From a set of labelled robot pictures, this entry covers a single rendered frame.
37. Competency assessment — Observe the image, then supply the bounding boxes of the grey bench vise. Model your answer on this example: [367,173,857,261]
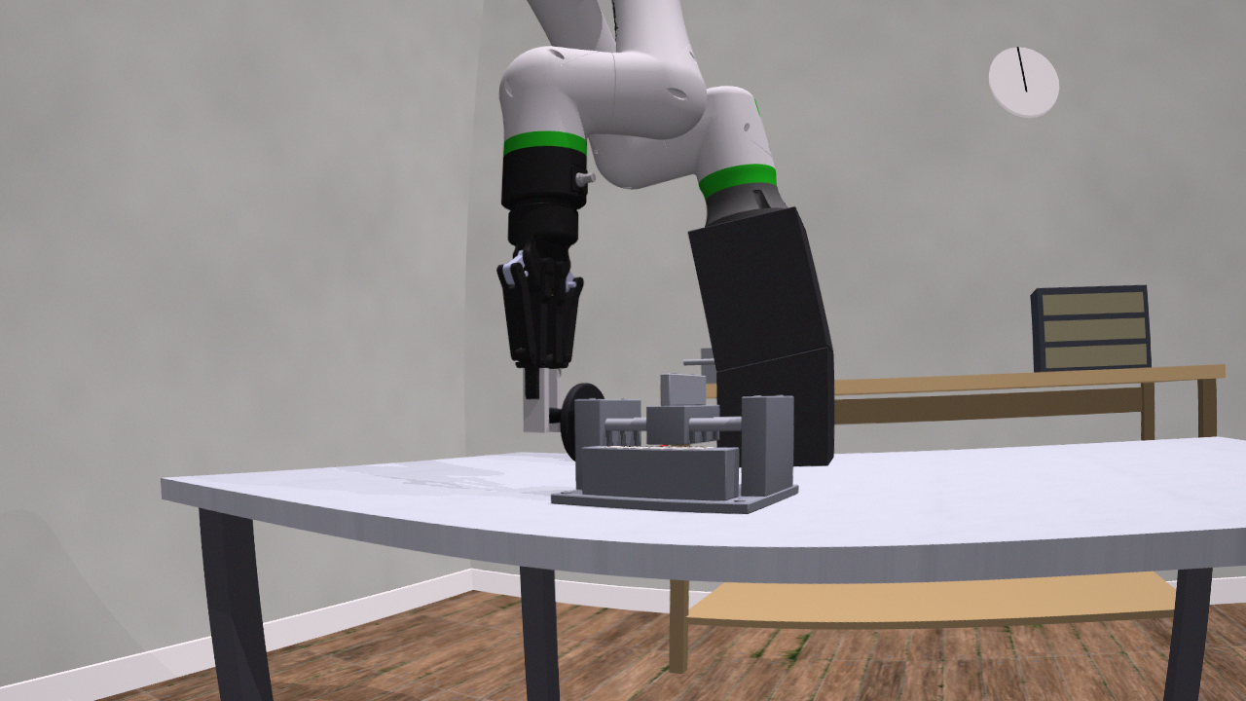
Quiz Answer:
[549,374,799,514]

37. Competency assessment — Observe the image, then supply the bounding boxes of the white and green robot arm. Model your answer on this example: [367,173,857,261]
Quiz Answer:
[498,0,787,227]

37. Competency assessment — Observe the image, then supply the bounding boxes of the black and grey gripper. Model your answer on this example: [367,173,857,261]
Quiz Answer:
[496,203,584,432]

